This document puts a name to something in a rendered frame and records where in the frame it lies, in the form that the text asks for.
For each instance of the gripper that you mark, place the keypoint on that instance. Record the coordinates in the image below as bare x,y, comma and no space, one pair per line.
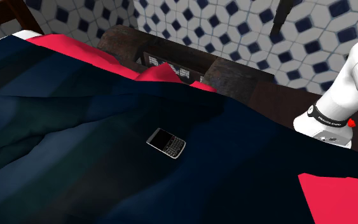
281,17

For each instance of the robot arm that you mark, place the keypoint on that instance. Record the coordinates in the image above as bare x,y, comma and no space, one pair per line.
346,90

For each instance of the brown wooden bedside cabinet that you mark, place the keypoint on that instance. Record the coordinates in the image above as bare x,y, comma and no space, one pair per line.
228,77

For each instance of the dark brown robot stand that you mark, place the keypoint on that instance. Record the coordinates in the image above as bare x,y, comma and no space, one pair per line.
278,102

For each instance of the black and silver keypad phone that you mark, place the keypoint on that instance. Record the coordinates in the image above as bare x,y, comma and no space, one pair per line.
165,142

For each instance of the bed with blue and red bedding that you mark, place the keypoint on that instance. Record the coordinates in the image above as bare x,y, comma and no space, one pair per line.
73,139

